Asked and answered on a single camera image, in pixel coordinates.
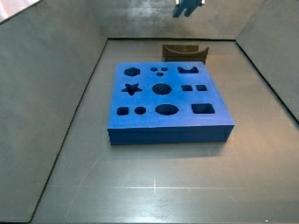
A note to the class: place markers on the light blue square-circle object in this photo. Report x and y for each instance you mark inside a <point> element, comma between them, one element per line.
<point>185,7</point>

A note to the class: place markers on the black curved fixture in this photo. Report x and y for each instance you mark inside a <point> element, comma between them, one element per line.
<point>184,53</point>

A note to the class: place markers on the blue foam shape tray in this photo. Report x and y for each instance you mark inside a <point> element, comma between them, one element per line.
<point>165,102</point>

